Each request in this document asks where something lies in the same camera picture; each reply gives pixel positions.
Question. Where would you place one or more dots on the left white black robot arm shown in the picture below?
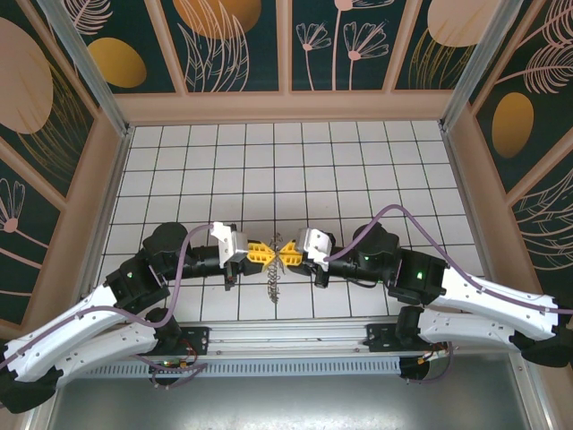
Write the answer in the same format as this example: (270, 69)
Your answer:
(67, 318)

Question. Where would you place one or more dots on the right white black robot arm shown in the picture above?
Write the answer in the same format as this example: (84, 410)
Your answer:
(492, 295)

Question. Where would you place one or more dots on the small circuit board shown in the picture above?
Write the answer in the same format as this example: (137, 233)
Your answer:
(172, 363)

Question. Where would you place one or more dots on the grey metal sheet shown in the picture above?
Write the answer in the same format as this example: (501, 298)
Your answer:
(286, 403)

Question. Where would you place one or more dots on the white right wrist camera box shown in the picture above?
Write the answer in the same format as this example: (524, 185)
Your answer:
(313, 244)

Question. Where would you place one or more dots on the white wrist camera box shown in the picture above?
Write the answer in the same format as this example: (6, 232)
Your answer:
(313, 244)
(230, 244)

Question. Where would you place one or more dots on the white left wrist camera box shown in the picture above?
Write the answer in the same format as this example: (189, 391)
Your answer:
(230, 244)

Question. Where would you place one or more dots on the aluminium mounting rail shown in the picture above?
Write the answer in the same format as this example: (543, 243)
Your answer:
(286, 333)

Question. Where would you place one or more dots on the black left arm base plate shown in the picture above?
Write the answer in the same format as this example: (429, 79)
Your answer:
(197, 338)

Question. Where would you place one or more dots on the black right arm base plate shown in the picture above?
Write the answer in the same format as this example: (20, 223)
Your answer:
(380, 338)

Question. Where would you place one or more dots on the aluminium table side rail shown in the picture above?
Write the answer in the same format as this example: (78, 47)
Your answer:
(115, 179)
(459, 179)

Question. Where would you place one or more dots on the aluminium frame post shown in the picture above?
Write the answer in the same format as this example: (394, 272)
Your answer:
(481, 67)
(88, 67)

